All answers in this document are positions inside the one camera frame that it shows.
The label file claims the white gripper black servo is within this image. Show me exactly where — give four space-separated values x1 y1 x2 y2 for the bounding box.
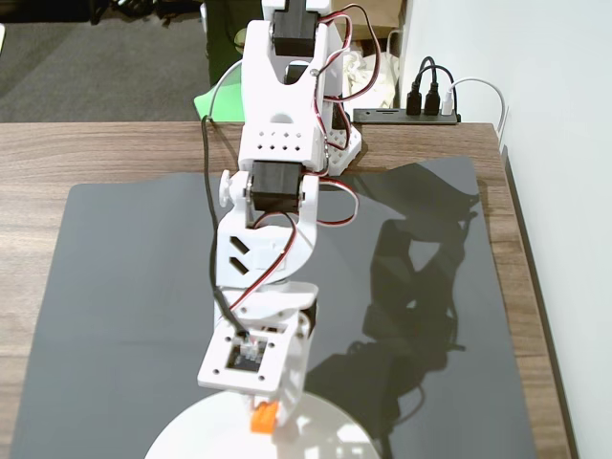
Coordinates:
233 280 320 427

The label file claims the orange lego block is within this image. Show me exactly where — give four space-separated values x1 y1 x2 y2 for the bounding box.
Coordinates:
250 401 280 435

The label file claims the white round plate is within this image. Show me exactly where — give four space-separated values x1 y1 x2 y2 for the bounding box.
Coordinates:
142 390 383 459

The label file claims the grey rubber mat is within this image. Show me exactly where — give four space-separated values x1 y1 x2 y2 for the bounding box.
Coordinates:
9 153 539 459

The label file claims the light green plastic stool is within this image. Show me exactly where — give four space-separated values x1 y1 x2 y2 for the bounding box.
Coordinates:
193 64 246 123

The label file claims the black usb hub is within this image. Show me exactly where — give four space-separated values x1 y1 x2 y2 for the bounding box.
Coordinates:
352 107 463 126

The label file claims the dark green bin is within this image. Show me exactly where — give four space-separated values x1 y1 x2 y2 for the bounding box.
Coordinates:
203 0 251 90

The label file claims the brown cardboard box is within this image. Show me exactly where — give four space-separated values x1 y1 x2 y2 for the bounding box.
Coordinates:
329 0 408 45

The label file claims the black chair base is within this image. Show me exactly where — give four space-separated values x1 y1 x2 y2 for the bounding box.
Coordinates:
90 0 203 26

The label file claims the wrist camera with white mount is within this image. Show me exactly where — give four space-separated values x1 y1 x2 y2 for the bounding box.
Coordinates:
196 322 292 399

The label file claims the red white black servo wire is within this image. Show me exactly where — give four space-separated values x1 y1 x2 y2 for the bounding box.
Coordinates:
315 3 382 104
315 177 361 229
226 213 300 320

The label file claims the black camera cable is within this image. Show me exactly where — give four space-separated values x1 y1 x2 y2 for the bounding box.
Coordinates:
200 114 252 343

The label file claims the white usb cable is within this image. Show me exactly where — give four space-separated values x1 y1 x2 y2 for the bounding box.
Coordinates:
440 77 508 150

